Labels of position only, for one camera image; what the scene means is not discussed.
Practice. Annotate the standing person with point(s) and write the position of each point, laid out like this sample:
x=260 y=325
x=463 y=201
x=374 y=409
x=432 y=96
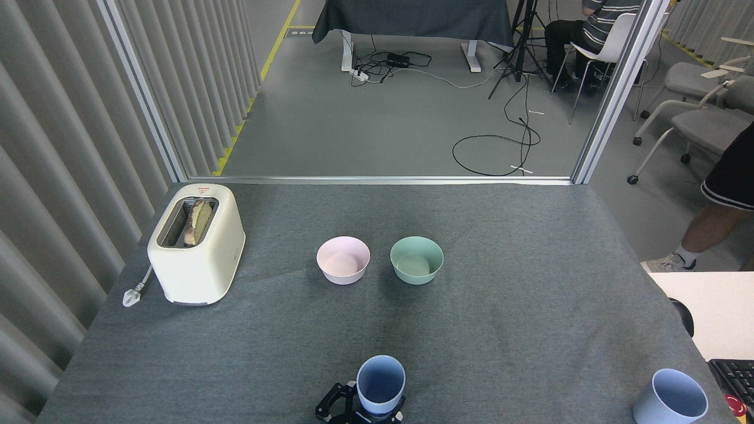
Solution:
x=733 y=176

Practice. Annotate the white table frame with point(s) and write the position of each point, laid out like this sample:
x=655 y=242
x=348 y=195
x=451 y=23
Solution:
x=347 y=53

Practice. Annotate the dark grey tablecloth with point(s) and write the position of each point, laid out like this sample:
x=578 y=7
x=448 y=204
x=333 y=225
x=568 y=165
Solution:
x=412 y=17

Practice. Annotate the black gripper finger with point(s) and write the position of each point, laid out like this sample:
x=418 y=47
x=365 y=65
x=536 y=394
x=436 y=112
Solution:
x=347 y=417
x=403 y=412

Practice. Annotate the white toaster power plug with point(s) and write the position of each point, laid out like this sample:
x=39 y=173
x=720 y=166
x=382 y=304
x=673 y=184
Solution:
x=132 y=297

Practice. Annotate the silver frame post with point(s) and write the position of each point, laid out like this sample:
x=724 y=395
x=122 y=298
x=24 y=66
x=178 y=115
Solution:
x=144 y=94
x=618 y=94

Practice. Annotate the black tripod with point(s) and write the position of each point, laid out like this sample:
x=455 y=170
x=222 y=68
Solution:
x=519 y=47

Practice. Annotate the seated person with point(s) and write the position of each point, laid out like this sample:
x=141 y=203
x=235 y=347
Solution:
x=562 y=38

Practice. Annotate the blue plastic cup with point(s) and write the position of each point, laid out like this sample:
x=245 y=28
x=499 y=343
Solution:
x=651 y=409
x=380 y=406

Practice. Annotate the white power strip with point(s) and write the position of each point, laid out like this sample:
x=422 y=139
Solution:
x=360 y=74

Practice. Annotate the black keyboard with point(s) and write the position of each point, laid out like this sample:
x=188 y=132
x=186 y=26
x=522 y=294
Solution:
x=736 y=377

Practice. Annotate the cream white toaster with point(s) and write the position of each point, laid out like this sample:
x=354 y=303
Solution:
x=197 y=271

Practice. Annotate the black round object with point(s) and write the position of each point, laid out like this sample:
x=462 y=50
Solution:
x=684 y=318

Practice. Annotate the white side table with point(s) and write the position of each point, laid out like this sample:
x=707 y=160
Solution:
x=718 y=306

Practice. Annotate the white chair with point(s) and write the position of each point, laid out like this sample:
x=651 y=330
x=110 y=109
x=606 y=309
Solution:
x=615 y=38

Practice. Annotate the green bowl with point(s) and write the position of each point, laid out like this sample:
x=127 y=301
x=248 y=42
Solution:
x=416 y=277

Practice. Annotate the red round button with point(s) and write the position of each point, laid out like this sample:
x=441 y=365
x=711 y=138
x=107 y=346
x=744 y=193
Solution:
x=735 y=406

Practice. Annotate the silver frame crossbar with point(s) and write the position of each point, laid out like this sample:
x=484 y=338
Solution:
x=377 y=180

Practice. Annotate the pink bowl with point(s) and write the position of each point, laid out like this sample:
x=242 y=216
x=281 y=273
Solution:
x=343 y=275

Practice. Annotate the toasted bread slice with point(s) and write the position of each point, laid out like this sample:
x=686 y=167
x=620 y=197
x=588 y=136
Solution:
x=199 y=222

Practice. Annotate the black power adapter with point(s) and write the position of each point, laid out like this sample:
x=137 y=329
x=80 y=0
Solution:
x=398 y=59

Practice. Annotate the grey wheeled chair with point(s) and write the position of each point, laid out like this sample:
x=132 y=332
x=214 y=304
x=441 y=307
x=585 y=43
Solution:
x=707 y=123
x=689 y=79

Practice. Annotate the grey felt table cover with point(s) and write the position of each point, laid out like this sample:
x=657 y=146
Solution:
x=471 y=341

